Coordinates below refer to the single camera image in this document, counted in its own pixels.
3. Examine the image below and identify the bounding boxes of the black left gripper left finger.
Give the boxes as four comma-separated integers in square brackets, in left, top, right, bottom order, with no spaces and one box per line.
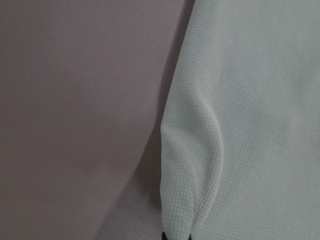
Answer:
[161,232,168,240]

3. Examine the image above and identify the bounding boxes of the olive green long-sleeve shirt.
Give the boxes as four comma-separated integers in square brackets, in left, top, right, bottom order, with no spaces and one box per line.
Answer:
[160,0,320,240]

